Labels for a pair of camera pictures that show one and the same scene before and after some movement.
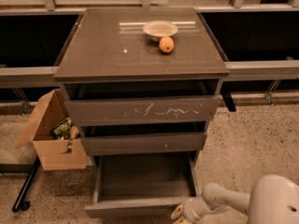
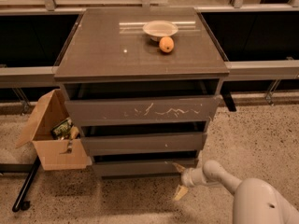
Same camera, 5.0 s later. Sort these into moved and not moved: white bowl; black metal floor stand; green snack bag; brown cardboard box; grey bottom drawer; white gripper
Moved: white gripper; grey bottom drawer
Not moved: brown cardboard box; green snack bag; white bowl; black metal floor stand
